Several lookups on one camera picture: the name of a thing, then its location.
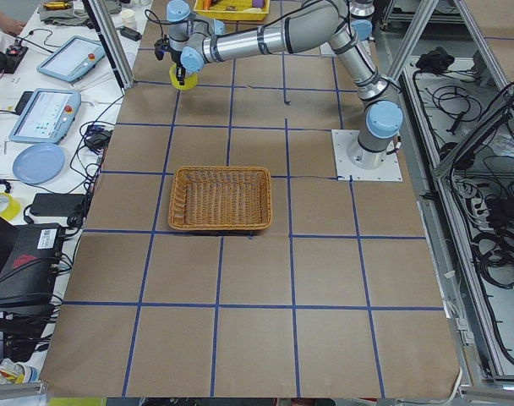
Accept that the yellow plastic mesh tray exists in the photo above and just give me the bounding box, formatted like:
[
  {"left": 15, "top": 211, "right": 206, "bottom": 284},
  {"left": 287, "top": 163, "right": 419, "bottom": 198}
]
[{"left": 193, "top": 0, "right": 270, "bottom": 21}]

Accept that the white paper cup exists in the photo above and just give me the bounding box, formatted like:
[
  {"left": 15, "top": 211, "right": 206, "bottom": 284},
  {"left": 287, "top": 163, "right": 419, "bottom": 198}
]
[{"left": 119, "top": 8, "right": 137, "bottom": 30}]

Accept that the upper teach pendant tablet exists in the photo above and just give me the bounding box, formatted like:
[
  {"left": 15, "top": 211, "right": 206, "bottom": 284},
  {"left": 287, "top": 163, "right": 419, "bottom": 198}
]
[{"left": 36, "top": 36, "right": 106, "bottom": 83}]

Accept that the light blue plate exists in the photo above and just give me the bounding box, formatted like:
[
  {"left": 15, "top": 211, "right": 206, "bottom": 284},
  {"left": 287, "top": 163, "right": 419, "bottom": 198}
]
[{"left": 13, "top": 143, "right": 65, "bottom": 185}]

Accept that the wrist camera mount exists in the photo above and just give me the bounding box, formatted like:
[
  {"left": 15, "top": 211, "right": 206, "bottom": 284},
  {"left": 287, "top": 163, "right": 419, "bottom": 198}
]
[{"left": 154, "top": 36, "right": 170, "bottom": 61}]

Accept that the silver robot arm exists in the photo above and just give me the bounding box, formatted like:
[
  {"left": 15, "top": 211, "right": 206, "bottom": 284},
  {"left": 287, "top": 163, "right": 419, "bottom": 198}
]
[
  {"left": 348, "top": 0, "right": 375, "bottom": 41},
  {"left": 155, "top": 1, "right": 404, "bottom": 169}
]

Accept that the lower teach pendant tablet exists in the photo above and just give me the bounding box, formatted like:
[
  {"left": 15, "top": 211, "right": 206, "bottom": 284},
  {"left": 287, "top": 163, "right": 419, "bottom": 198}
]
[{"left": 8, "top": 88, "right": 81, "bottom": 144}]

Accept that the black power adapter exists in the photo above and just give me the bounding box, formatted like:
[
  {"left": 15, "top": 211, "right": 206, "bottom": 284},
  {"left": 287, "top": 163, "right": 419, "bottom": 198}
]
[{"left": 30, "top": 193, "right": 85, "bottom": 217}]

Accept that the spare yellow tape roll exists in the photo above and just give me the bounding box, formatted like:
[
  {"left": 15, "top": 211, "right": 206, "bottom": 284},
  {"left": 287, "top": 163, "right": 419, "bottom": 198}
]
[{"left": 0, "top": 193, "right": 21, "bottom": 221}]

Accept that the aluminium frame post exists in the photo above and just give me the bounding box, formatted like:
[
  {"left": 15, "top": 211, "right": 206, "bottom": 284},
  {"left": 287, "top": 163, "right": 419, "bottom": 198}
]
[{"left": 83, "top": 0, "right": 134, "bottom": 90}]

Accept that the teach pendant tablet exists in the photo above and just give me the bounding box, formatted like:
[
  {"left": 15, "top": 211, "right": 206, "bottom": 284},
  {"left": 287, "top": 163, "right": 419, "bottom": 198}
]
[
  {"left": 8, "top": 88, "right": 81, "bottom": 144},
  {"left": 36, "top": 36, "right": 106, "bottom": 83}
]

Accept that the black computer box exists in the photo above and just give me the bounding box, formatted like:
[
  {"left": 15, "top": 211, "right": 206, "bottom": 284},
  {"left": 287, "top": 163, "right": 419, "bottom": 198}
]
[{"left": 0, "top": 217, "right": 65, "bottom": 308}]

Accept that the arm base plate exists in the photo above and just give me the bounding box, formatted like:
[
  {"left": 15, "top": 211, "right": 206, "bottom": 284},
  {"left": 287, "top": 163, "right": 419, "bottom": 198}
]
[{"left": 331, "top": 129, "right": 402, "bottom": 182}]

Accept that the brown wicker basket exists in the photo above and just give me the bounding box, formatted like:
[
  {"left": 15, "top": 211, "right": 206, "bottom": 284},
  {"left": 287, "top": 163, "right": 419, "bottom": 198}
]
[{"left": 168, "top": 166, "right": 273, "bottom": 232}]

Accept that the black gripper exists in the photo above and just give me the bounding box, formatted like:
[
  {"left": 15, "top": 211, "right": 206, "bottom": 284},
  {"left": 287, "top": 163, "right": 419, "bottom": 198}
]
[{"left": 170, "top": 45, "right": 186, "bottom": 86}]

